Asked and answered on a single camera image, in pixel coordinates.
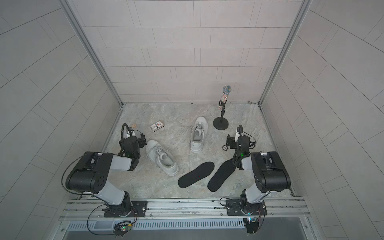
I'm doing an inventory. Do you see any white perforated cable duct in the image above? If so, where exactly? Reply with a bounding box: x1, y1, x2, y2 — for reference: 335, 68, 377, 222
67, 219, 245, 233

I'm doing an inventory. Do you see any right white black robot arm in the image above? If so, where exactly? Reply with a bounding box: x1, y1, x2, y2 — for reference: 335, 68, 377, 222
227, 125, 291, 215

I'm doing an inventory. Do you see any white sneaker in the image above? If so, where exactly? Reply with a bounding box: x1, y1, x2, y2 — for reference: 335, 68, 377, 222
191, 117, 208, 154
146, 140, 179, 177

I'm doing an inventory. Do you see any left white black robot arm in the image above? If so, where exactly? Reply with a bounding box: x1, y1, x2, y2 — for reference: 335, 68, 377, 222
61, 123, 147, 217

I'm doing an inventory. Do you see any playing card box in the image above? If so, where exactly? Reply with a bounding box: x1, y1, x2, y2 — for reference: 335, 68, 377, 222
150, 121, 165, 132

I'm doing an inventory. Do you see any aluminium mounting rail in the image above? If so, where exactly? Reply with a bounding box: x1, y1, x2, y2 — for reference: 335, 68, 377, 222
59, 197, 311, 221

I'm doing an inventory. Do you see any green circuit board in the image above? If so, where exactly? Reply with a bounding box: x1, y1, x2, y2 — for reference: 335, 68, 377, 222
113, 221, 133, 237
243, 218, 260, 235

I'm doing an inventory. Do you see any black insole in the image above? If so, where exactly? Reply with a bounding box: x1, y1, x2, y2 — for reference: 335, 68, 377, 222
178, 162, 215, 189
208, 160, 236, 192

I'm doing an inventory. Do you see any left green circuit board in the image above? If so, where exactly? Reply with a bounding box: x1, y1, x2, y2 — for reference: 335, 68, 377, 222
113, 221, 133, 237

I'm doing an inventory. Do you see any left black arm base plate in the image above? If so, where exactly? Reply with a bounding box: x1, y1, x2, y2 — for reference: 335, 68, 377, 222
102, 201, 148, 218

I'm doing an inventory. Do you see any microphone on black stand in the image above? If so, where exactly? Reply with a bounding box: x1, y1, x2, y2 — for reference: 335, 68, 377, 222
213, 85, 232, 131

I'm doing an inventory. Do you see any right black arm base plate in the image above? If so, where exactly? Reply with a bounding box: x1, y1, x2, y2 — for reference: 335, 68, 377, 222
224, 199, 268, 217

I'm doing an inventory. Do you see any right green circuit board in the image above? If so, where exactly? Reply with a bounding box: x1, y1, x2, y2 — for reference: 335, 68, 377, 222
243, 218, 260, 235

